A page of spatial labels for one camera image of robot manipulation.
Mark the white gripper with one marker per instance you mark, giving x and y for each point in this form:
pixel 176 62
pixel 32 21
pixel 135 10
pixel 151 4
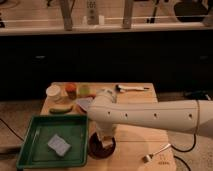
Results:
pixel 105 131

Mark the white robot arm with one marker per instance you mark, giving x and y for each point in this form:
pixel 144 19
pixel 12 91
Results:
pixel 186 116

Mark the dark purple bowl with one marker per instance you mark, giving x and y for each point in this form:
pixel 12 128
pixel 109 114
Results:
pixel 97 150

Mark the green plastic tray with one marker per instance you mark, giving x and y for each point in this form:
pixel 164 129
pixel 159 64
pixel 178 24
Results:
pixel 36 154

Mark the brown plate with cloth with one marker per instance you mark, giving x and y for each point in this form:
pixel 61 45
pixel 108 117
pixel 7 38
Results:
pixel 82 104

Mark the blue grey sponge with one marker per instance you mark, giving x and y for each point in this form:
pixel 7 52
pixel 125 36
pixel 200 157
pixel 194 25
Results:
pixel 59 145

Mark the orange topped jar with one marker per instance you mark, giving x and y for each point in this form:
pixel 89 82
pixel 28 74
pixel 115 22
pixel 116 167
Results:
pixel 71 90

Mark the green cucumber toy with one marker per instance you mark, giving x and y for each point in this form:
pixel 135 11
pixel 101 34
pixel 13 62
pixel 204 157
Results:
pixel 60 109

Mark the white lidded cup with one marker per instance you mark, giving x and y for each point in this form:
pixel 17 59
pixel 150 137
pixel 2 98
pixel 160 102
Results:
pixel 54 92

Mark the black handled white tool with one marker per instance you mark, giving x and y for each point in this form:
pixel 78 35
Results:
pixel 122 88

